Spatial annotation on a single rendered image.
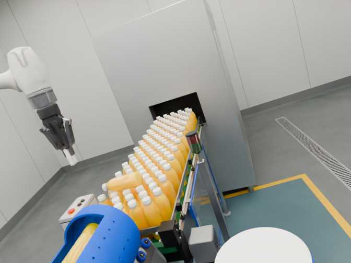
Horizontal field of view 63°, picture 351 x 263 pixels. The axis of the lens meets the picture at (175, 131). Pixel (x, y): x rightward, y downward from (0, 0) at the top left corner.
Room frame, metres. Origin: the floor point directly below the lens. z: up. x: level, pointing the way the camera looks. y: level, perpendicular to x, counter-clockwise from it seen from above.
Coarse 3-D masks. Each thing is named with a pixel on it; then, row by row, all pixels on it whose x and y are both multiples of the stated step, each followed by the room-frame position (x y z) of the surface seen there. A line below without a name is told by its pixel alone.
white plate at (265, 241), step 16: (240, 240) 0.77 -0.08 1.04; (256, 240) 0.75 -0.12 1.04; (272, 240) 0.73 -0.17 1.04; (288, 240) 0.70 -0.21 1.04; (224, 256) 0.73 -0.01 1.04; (240, 256) 0.71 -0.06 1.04; (256, 256) 0.69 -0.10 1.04; (272, 256) 0.67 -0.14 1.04; (288, 256) 0.65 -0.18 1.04; (304, 256) 0.63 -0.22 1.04
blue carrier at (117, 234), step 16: (96, 208) 0.96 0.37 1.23; (112, 208) 0.96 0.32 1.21; (80, 224) 1.01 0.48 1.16; (112, 224) 0.89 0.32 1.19; (128, 224) 0.93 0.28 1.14; (64, 240) 0.97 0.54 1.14; (96, 240) 0.80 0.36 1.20; (112, 240) 0.83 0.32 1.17; (128, 240) 0.87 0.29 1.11; (64, 256) 0.94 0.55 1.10; (80, 256) 0.73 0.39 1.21; (96, 256) 0.75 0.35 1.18; (112, 256) 0.77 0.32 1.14; (128, 256) 0.83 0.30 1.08
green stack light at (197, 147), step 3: (195, 144) 1.31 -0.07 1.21; (198, 144) 1.31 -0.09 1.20; (201, 144) 1.33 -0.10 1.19; (189, 147) 1.33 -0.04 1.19; (192, 147) 1.31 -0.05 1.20; (195, 147) 1.31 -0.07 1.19; (198, 147) 1.31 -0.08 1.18; (201, 147) 1.32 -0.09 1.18; (192, 150) 1.32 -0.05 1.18; (195, 150) 1.31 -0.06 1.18; (198, 150) 1.31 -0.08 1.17; (201, 150) 1.32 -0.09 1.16
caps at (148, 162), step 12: (156, 120) 2.56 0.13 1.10; (168, 120) 2.40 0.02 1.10; (180, 120) 2.30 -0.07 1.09; (180, 132) 1.94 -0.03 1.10; (144, 144) 1.99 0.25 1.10; (156, 144) 1.90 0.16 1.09; (168, 144) 1.81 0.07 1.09; (132, 156) 1.81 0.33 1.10; (144, 156) 1.73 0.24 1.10; (156, 156) 1.63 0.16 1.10; (168, 156) 1.56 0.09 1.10; (156, 168) 1.45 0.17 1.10; (168, 168) 1.42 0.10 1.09
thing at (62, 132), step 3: (54, 123) 1.02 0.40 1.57; (54, 126) 1.03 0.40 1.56; (57, 126) 1.03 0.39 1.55; (63, 126) 1.05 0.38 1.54; (57, 129) 1.03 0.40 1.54; (60, 129) 1.03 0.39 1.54; (63, 129) 1.05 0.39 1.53; (57, 132) 1.03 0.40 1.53; (60, 132) 1.03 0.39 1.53; (63, 132) 1.04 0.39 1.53; (60, 135) 1.03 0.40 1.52; (63, 135) 1.03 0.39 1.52; (66, 135) 1.05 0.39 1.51; (63, 138) 1.03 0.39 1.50; (66, 138) 1.04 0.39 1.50; (63, 141) 1.03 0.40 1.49; (66, 141) 1.03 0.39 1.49; (66, 144) 1.03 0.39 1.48; (66, 147) 1.03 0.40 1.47
